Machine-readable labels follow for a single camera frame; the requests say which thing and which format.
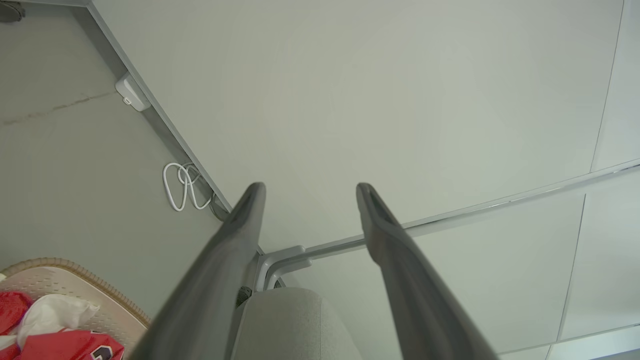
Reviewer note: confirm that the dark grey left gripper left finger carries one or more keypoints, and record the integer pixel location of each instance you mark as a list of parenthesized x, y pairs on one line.
[(215, 280)]

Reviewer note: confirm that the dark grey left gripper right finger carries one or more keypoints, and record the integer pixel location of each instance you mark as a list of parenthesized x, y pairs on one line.
[(410, 290)]

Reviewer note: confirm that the red sports jersey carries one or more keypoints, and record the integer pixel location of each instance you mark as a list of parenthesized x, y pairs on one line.
[(55, 345)]

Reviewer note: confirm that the grey upholstered seat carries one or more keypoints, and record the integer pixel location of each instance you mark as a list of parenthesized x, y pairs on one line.
[(295, 325)]

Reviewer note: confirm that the grey metal conduit pipe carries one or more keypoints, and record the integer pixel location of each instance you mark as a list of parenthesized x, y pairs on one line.
[(450, 215)]

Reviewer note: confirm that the beige perforated laundry basket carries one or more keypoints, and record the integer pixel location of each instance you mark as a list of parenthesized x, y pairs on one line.
[(85, 287)]

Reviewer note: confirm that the white garment with label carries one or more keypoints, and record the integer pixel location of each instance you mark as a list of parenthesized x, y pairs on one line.
[(55, 312)]

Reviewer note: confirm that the dark round object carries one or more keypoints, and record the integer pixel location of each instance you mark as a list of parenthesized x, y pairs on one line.
[(9, 10)]

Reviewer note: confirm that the white wall power adapter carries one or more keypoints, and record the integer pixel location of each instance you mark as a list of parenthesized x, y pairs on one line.
[(132, 92)]

